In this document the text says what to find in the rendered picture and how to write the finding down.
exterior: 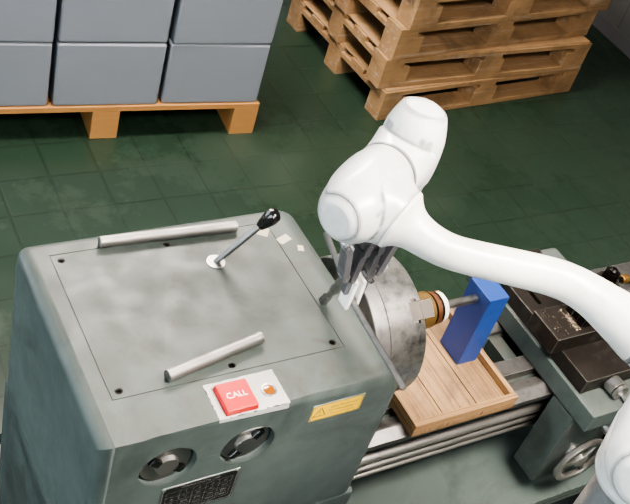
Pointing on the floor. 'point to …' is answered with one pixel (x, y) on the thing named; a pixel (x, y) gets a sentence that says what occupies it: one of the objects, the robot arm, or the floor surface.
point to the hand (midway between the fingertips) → (352, 290)
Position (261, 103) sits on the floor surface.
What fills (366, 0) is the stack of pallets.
